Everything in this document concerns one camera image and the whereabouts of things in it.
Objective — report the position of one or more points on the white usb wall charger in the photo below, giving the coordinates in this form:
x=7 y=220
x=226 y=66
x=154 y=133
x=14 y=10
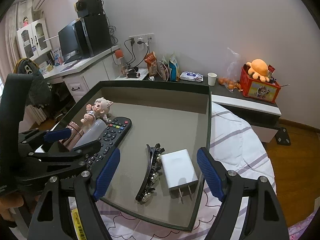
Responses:
x=179 y=172

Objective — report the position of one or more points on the wet wipes pack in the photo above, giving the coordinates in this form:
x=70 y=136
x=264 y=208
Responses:
x=191 y=76

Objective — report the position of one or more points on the orange-lid glass bottle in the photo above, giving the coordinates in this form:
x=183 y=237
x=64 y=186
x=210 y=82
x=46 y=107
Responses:
x=121 y=63

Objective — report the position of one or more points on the white computer desk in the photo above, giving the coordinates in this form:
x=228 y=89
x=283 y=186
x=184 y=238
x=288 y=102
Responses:
x=81 y=76

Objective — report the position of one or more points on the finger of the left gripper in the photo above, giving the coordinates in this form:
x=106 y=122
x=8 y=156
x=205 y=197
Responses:
x=84 y=151
x=53 y=136

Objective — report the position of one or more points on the white glass-door cabinet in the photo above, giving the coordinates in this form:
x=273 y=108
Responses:
x=33 y=40

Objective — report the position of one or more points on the black cylindrical bluetooth speaker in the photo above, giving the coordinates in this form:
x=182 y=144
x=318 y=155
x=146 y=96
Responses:
x=133 y=75

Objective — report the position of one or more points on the clear tube blue cap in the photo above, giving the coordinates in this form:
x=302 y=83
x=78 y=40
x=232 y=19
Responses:
x=92 y=133

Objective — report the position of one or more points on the rose gold metal canister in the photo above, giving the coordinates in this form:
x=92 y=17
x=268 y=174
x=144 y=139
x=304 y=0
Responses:
x=76 y=134

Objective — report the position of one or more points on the red cartoon storage box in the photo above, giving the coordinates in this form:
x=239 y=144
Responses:
x=256 y=89

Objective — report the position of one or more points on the blue snack bag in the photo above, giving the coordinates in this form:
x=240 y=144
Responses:
x=173 y=65

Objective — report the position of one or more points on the orange snack bag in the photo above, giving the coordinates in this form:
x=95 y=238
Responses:
x=151 y=62

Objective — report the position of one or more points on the low black white cabinet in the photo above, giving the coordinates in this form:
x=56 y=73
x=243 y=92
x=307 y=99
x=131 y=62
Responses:
x=225 y=102

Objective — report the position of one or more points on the pink black tray box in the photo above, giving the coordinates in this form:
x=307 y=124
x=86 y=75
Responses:
x=163 y=208

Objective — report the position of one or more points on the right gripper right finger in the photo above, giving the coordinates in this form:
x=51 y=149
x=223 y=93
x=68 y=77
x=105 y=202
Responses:
x=264 y=217

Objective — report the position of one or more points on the white wall power outlet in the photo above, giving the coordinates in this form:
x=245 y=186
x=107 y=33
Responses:
x=141 y=41

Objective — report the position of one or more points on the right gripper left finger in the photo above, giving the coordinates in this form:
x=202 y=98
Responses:
x=52 y=216

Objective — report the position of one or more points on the black computer monitor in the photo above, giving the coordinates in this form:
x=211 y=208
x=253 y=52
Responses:
x=68 y=43

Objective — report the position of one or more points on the pink bedding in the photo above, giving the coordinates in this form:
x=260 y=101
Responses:
x=298 y=229

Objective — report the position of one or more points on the white striped quilt cover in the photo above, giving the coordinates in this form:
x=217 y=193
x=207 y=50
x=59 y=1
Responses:
x=238 y=154

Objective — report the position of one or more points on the pink pig-eared doll figure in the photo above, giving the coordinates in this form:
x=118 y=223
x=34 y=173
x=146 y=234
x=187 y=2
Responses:
x=99 y=110

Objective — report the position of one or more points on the black tv remote control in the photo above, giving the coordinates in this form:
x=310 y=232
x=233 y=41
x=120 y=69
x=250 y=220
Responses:
x=111 y=136

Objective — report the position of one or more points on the orange octopus plush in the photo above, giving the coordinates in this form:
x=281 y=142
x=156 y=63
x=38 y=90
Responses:
x=258 y=69

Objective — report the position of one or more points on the bag of oranges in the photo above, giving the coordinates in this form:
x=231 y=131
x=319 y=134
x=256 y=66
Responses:
x=232 y=70

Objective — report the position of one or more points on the yellow highlighter marker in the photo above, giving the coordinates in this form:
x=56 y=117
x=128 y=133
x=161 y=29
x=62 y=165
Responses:
x=78 y=225

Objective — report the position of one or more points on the white paper cup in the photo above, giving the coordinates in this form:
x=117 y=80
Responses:
x=211 y=79

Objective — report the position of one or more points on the dark jacket on chair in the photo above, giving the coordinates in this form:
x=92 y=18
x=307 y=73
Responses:
x=39 y=92

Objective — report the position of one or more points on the black speaker box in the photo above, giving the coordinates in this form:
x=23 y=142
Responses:
x=86 y=8

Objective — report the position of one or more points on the black office chair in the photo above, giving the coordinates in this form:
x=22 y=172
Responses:
x=62 y=101

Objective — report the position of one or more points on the person's left hand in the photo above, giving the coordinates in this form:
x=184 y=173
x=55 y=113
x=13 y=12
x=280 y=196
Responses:
x=8 y=202

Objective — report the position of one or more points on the black pc tower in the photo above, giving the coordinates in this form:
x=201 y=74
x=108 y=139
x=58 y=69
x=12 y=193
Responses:
x=92 y=35

